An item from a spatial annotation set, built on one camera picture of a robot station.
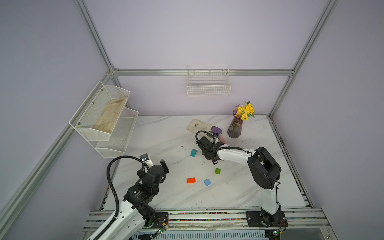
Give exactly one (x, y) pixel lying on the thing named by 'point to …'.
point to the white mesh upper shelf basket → (97, 116)
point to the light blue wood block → (207, 182)
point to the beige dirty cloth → (196, 125)
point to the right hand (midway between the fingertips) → (209, 149)
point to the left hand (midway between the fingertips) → (154, 164)
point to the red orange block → (191, 180)
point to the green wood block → (217, 171)
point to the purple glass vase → (235, 126)
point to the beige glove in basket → (112, 110)
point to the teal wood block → (193, 152)
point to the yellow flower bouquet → (244, 112)
